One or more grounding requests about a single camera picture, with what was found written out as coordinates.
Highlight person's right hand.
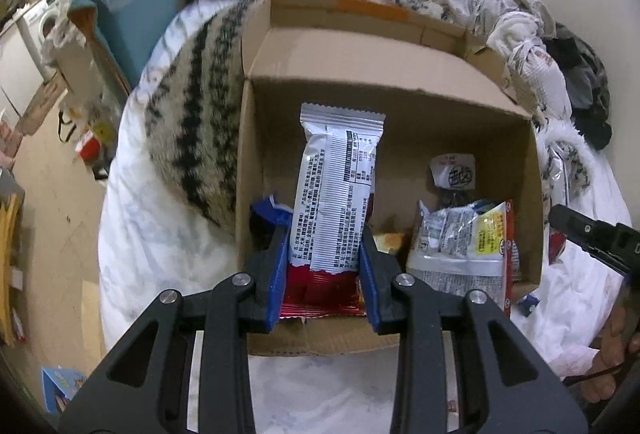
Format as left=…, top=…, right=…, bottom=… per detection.
left=582, top=301, right=640, bottom=407

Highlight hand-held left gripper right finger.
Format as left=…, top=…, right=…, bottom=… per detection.
left=359, top=224, right=591, bottom=434

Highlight dark clothes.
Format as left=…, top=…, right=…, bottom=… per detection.
left=545, top=22, right=614, bottom=151

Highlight white washing machine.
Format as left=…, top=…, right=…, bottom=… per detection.
left=22, top=0, right=64, bottom=81

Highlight yellow snack packet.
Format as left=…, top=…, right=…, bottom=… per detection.
left=374, top=231, right=407, bottom=256

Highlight wooden rack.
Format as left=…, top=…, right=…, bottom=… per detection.
left=0, top=191, right=27, bottom=346

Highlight dark packet with white label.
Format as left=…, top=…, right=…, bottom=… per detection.
left=429, top=153, right=477, bottom=211

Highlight white cabinet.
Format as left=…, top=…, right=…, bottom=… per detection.
left=0, top=22, right=47, bottom=116

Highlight red box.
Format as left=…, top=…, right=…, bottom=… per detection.
left=76, top=131, right=101, bottom=161

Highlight blue picture box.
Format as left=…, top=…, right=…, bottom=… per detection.
left=41, top=366, right=89, bottom=415

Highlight white packet with red end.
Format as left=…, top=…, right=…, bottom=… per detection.
left=280, top=102, right=387, bottom=319

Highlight black cable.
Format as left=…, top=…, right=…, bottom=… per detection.
left=564, top=358, right=629, bottom=386

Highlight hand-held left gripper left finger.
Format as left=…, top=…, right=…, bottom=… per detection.
left=57, top=214, right=293, bottom=434

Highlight white bear print quilt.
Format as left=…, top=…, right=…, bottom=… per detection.
left=97, top=0, right=636, bottom=434

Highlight teal padded board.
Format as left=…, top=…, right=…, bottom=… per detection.
left=67, top=0, right=187, bottom=91

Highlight silver grey snack packet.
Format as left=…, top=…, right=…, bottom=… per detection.
left=406, top=198, right=522, bottom=318

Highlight blue and white snack packet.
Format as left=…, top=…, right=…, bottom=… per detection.
left=249, top=194, right=295, bottom=258

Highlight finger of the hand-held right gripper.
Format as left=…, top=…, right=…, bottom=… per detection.
left=548, top=204, right=622, bottom=266

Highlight black strap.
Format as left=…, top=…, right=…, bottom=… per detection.
left=57, top=110, right=76, bottom=143

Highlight cardboard box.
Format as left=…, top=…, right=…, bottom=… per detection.
left=235, top=0, right=545, bottom=357

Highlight beige carton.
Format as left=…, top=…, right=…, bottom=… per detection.
left=51, top=40, right=110, bottom=111

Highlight fluffy white garment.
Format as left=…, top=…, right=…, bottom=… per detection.
left=539, top=118, right=597, bottom=216

